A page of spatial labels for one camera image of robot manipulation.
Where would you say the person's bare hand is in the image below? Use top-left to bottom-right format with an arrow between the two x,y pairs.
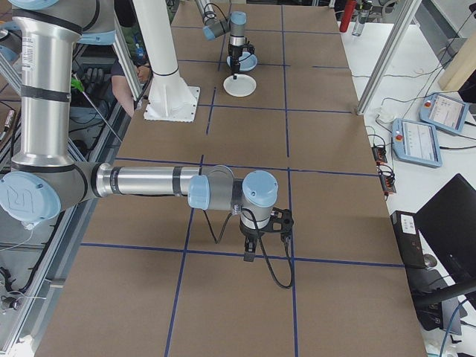
135,63 -> 153,83

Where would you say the clear bottle with dark cap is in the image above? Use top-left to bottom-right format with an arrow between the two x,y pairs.
352,0 -> 370,37

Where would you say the white pedestal column with base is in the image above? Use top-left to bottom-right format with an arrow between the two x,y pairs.
132,0 -> 202,123

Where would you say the black computer box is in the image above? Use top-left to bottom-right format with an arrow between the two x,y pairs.
389,210 -> 440,271

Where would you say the blue grey teach pendant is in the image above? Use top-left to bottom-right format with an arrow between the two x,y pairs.
419,92 -> 471,135
390,118 -> 444,169

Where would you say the pale blue ringed plate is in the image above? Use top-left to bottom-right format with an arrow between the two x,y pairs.
227,51 -> 259,68

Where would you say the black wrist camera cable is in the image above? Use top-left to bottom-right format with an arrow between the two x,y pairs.
239,206 -> 295,290

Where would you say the black padded object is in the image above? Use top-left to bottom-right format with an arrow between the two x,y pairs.
82,66 -> 107,90

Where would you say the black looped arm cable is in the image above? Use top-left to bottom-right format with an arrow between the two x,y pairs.
203,209 -> 234,245

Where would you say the plain white plate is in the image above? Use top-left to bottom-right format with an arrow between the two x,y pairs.
223,73 -> 258,99

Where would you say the person's bare forearm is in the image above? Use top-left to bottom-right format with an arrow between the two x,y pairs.
110,73 -> 137,118

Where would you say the pale wooden board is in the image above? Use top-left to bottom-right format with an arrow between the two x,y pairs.
440,35 -> 476,91

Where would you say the light blue cable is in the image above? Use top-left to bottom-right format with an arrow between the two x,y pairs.
438,297 -> 470,357

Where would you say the green-handled thin metal rod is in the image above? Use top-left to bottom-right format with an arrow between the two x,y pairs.
69,73 -> 123,143

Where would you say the black device base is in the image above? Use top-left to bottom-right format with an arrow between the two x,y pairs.
416,297 -> 469,332

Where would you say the small black orange adapter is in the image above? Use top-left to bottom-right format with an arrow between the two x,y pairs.
371,144 -> 390,165
379,174 -> 398,197

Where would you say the slanted aluminium frame post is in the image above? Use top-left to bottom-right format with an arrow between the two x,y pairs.
355,0 -> 425,117

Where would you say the smooth blue plate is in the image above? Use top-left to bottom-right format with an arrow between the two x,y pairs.
227,59 -> 258,73

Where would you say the white power adapter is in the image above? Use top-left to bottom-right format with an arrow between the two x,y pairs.
374,107 -> 398,126

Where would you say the black monitor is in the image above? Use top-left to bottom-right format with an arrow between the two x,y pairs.
414,173 -> 476,286

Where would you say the copper coloured cylinder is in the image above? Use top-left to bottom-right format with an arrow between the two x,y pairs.
0,109 -> 19,149

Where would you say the red bottle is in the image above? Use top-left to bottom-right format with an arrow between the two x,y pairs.
338,0 -> 355,33

